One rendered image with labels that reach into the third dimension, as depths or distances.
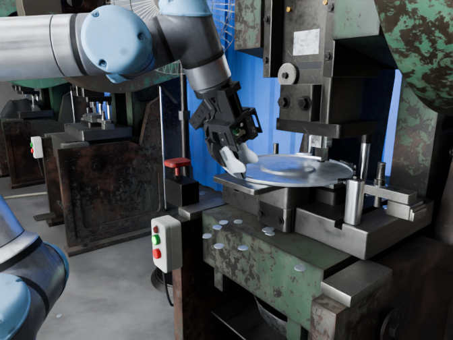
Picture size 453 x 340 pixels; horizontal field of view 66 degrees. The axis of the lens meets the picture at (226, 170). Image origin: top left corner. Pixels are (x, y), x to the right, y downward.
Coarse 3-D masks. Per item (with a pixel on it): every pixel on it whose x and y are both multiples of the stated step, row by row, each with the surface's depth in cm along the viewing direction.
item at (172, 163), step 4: (168, 160) 101; (172, 160) 101; (176, 160) 101; (180, 160) 101; (184, 160) 102; (188, 160) 102; (164, 164) 101; (168, 164) 100; (172, 164) 98; (176, 164) 99; (180, 164) 99; (184, 164) 100; (188, 164) 101; (176, 168) 102; (180, 168) 102; (176, 172) 102; (180, 172) 103
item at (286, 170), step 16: (272, 160) 92; (288, 160) 92; (304, 160) 92; (320, 160) 92; (256, 176) 76; (272, 176) 76; (288, 176) 76; (304, 176) 76; (320, 176) 76; (336, 176) 76
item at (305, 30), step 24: (288, 0) 81; (312, 0) 76; (288, 24) 82; (312, 24) 76; (288, 48) 83; (312, 48) 77; (288, 72) 82; (312, 72) 78; (288, 96) 81; (312, 96) 76; (336, 96) 77; (360, 96) 83; (312, 120) 77; (336, 120) 79
